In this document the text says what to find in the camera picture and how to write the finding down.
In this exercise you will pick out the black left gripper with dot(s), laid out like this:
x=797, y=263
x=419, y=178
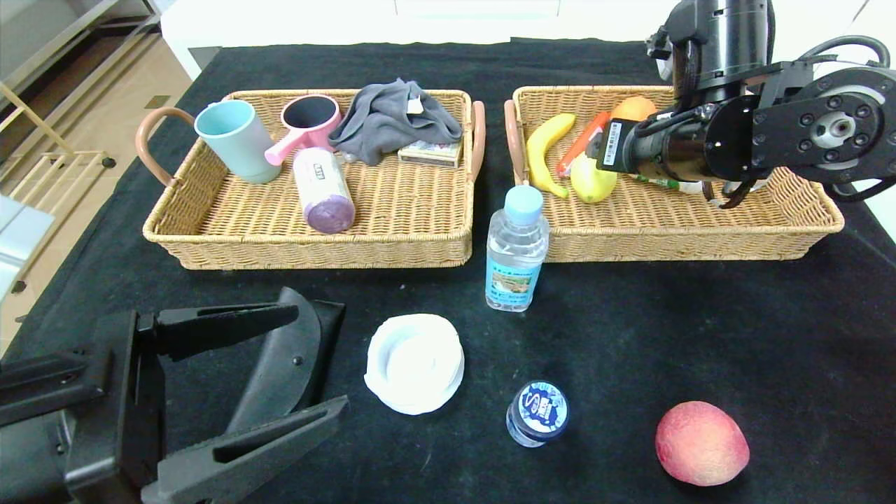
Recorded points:
x=106, y=392

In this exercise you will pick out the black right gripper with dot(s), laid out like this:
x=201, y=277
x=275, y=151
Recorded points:
x=612, y=144

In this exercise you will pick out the yellow lemon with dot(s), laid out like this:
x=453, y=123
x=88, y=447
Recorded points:
x=591, y=183

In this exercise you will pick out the water bottle blue cap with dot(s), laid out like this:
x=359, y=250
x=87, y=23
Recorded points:
x=516, y=259

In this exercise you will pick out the small bottle blue lid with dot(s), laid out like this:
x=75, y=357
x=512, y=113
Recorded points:
x=539, y=411

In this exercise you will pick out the red pink peach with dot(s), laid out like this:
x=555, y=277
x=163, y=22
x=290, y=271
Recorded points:
x=700, y=444

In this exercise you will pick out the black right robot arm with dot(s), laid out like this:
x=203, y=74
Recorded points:
x=735, y=133

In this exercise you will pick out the orange red sausage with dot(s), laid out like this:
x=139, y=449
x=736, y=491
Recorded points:
x=586, y=136

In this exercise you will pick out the orange fruit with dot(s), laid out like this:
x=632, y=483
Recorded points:
x=633, y=108

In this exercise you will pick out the yellow banana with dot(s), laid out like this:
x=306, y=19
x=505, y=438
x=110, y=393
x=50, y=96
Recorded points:
x=537, y=156

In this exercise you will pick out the white yogurt bottle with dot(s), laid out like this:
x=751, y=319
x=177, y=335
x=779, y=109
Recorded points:
x=682, y=186

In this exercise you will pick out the black glasses case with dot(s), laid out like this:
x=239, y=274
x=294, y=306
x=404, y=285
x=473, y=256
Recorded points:
x=280, y=364

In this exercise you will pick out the small printed card box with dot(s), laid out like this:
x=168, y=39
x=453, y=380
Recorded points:
x=430, y=154

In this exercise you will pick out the grey cloth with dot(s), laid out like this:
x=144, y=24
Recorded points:
x=392, y=117

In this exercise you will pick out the black table cloth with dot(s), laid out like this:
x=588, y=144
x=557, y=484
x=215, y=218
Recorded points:
x=700, y=336

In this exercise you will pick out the silver grey metal box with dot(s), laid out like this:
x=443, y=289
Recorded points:
x=24, y=245

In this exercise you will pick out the white round lid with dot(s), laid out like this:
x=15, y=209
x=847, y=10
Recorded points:
x=414, y=364

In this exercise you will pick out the pink purple cylinder bottle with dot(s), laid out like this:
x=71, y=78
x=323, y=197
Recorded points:
x=322, y=187

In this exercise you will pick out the light blue plastic cup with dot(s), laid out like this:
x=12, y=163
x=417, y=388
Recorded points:
x=239, y=145

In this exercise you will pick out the beige wooden rack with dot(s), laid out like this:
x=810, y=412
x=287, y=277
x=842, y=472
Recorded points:
x=28, y=109

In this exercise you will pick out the grey metal shelf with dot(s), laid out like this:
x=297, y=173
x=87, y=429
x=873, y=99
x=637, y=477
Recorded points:
x=63, y=40

